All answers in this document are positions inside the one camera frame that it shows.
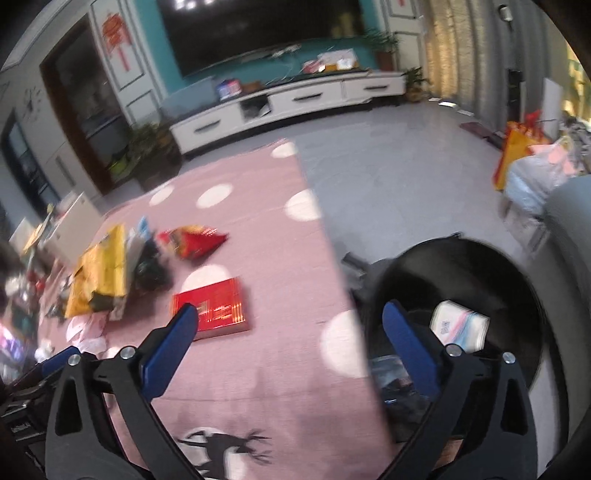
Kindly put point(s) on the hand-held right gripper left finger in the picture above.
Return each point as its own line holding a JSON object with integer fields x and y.
{"x": 170, "y": 353}

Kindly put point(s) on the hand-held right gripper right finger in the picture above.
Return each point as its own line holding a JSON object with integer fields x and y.
{"x": 411, "y": 350}

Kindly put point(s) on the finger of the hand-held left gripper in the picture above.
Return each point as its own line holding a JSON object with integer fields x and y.
{"x": 57, "y": 361}

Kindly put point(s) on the white tissue packet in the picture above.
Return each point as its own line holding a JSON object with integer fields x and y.
{"x": 457, "y": 323}

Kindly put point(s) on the red box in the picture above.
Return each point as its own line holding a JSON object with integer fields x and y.
{"x": 217, "y": 304}

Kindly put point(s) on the dark green bag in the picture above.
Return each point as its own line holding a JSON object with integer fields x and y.
{"x": 150, "y": 272}

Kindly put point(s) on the black trash bin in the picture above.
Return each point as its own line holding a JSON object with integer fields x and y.
{"x": 461, "y": 267}

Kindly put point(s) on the yellow bag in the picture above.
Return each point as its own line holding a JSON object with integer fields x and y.
{"x": 101, "y": 267}

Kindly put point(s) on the red snack bag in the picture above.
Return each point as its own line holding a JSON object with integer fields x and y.
{"x": 194, "y": 244}

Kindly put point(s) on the dark plastic wrapper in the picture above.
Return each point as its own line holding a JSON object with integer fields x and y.
{"x": 390, "y": 374}

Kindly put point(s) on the pink paper scraps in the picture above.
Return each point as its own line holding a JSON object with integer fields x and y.
{"x": 87, "y": 330}

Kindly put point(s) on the pile of mixed household items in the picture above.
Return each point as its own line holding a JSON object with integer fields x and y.
{"x": 23, "y": 300}

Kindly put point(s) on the blue striped packet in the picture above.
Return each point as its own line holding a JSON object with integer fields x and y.
{"x": 144, "y": 227}

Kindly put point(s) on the pink spotted rug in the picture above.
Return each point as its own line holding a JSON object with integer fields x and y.
{"x": 277, "y": 277}

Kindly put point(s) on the white low cabinet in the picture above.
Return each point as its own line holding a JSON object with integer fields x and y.
{"x": 76, "y": 228}

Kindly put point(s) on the large bushy potted plant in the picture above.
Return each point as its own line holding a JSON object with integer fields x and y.
{"x": 152, "y": 152}

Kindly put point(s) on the grey plastic bag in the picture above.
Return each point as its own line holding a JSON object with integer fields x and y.
{"x": 535, "y": 177}

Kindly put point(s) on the orange bag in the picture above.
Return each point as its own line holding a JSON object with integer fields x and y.
{"x": 515, "y": 147}

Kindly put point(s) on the dark doormat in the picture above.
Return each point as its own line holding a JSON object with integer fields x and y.
{"x": 482, "y": 133}

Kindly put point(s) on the small potted plant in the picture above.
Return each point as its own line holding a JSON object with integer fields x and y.
{"x": 415, "y": 83}

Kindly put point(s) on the blue box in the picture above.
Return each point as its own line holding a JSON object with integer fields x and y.
{"x": 228, "y": 89}

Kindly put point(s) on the white television cabinet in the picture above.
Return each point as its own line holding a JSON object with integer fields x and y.
{"x": 304, "y": 99}

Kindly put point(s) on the black tower speaker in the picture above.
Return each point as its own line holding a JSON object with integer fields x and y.
{"x": 515, "y": 94}

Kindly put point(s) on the white board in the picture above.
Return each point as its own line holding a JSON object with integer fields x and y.
{"x": 551, "y": 106}

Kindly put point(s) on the grey curtain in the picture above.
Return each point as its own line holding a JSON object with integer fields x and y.
{"x": 471, "y": 60}

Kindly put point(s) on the cardboard boxes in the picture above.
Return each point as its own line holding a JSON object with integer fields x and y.
{"x": 334, "y": 60}

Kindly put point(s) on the tall potted plant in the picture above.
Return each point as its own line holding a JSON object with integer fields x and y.
{"x": 383, "y": 46}

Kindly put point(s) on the black television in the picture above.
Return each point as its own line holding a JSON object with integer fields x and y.
{"x": 258, "y": 27}

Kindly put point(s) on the wall clock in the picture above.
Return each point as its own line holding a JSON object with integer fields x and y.
{"x": 32, "y": 100}

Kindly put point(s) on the dark wooden door frame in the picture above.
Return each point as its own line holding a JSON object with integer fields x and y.
{"x": 85, "y": 92}

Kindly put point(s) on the red wall ornament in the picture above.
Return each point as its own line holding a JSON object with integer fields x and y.
{"x": 117, "y": 37}

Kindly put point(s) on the wall lamp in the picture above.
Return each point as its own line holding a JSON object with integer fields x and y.
{"x": 504, "y": 16}

